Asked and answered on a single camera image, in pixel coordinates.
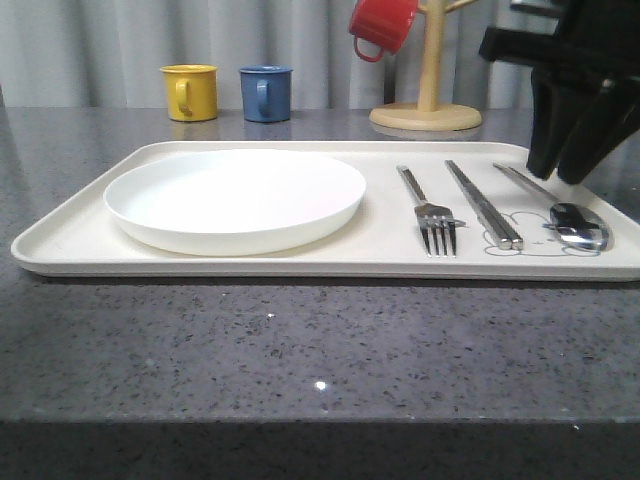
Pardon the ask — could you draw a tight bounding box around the black second-arm gripper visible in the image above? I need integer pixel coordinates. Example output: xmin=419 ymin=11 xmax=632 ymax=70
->
xmin=479 ymin=1 xmax=639 ymax=185

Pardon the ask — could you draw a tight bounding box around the red enamel mug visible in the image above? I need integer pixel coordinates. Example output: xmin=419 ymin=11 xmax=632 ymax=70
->
xmin=349 ymin=0 xmax=419 ymax=62

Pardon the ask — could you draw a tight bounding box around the steel chopstick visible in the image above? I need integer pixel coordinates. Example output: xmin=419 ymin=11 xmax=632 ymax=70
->
xmin=445 ymin=160 xmax=524 ymax=251
xmin=444 ymin=160 xmax=513 ymax=250

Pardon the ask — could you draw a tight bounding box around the yellow enamel mug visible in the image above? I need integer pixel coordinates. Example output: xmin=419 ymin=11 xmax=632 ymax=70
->
xmin=160 ymin=64 xmax=218 ymax=122

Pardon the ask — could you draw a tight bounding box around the cream rabbit serving tray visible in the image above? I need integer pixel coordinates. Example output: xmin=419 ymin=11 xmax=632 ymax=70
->
xmin=11 ymin=141 xmax=639 ymax=281

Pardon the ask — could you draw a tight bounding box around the grey curtain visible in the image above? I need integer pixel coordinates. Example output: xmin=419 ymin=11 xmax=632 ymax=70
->
xmin=0 ymin=0 xmax=640 ymax=112

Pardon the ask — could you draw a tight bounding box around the steel fork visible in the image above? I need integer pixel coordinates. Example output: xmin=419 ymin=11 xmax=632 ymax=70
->
xmin=397 ymin=165 xmax=459 ymax=258

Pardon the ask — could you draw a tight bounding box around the wooden mug tree stand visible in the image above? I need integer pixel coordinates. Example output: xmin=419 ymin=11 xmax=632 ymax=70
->
xmin=369 ymin=1 xmax=482 ymax=132

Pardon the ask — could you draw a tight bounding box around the white round plate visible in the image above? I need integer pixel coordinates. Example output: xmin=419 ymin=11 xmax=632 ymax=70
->
xmin=103 ymin=149 xmax=366 ymax=256

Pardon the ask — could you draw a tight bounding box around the blue enamel mug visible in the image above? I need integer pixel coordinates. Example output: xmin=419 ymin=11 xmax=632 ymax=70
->
xmin=239 ymin=65 xmax=293 ymax=123

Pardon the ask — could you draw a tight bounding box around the steel spoon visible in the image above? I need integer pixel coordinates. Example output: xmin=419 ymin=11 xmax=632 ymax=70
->
xmin=493 ymin=163 xmax=611 ymax=252

